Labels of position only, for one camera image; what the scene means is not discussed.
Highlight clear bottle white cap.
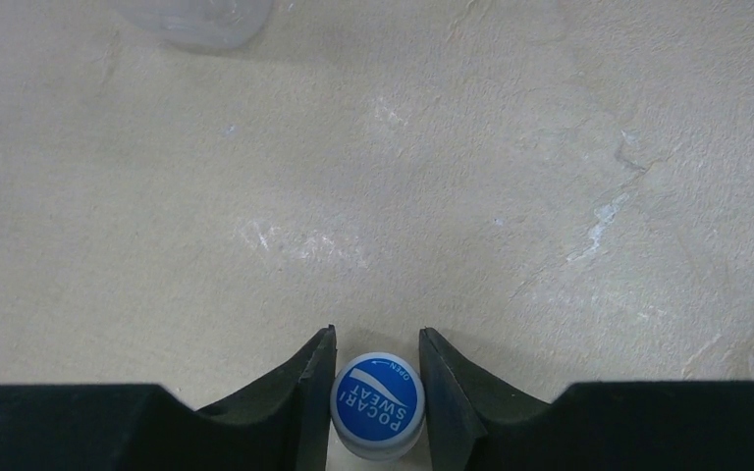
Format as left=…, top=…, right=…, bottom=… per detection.
left=110, top=0, right=274, bottom=50

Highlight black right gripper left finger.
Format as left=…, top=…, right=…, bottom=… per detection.
left=0, top=326, right=337, bottom=470

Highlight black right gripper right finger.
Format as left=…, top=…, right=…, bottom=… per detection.
left=418, top=328, right=754, bottom=470

